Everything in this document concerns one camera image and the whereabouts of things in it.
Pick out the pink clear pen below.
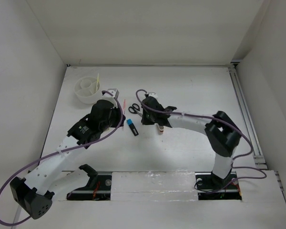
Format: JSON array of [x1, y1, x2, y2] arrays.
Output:
[[123, 99, 126, 115]]

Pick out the yellow clear pen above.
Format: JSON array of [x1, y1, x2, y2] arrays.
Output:
[[95, 73, 100, 92]]

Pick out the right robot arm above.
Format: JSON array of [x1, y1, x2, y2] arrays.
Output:
[[141, 93, 241, 188]]

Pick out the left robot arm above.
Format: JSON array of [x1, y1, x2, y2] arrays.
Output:
[[10, 99, 125, 219]]

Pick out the blue cap black highlighter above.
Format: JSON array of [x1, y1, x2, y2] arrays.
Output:
[[126, 119, 139, 136]]

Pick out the white round divided container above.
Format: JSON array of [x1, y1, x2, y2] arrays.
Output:
[[74, 76, 102, 104]]

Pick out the black handled scissors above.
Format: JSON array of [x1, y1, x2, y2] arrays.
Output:
[[128, 103, 143, 118]]

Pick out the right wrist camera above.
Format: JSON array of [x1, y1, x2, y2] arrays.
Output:
[[145, 92, 158, 99]]

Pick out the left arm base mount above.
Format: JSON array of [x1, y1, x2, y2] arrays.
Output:
[[66, 164, 112, 201]]

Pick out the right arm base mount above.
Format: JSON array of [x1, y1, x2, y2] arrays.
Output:
[[194, 172, 242, 200]]

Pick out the aluminium frame rail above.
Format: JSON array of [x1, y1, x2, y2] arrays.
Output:
[[228, 62, 268, 170]]

